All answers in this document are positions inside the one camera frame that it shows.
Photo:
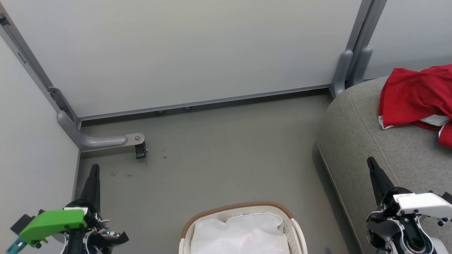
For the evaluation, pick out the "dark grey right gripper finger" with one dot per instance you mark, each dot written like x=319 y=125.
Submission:
x=380 y=180
x=376 y=220

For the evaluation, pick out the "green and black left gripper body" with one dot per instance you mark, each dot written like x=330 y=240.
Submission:
x=53 y=224

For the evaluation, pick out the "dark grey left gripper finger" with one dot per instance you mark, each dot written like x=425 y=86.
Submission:
x=92 y=187
x=114 y=239

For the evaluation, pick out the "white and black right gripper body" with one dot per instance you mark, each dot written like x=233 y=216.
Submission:
x=420 y=206

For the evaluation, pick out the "red t-shirt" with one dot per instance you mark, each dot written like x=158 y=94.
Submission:
x=413 y=95

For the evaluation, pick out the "grey fabric sofa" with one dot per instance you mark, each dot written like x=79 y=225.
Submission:
x=363 y=141

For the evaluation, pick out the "teal connector piece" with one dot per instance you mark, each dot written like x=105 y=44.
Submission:
x=16 y=246

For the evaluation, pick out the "long grey partition foot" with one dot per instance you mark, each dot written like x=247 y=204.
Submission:
x=95 y=141

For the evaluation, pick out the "black caster wheel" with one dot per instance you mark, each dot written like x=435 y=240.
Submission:
x=141 y=151

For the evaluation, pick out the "white laundry basket brown rim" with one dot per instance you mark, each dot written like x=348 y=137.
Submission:
x=298 y=234

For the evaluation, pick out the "short grey partition foot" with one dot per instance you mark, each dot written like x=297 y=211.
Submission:
x=342 y=72
x=363 y=65

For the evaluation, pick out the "white basket liner cloth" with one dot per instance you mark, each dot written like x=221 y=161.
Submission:
x=240 y=234

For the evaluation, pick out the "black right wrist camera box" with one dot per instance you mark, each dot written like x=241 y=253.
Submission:
x=446 y=197

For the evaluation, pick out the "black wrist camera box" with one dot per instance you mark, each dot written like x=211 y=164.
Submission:
x=446 y=197
x=23 y=222

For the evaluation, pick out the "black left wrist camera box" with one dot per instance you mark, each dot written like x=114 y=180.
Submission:
x=23 y=222

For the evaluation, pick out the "grey partition bottom rail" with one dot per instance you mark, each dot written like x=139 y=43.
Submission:
x=204 y=103

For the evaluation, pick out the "grey double partition frame post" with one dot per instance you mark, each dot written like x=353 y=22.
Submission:
x=367 y=24

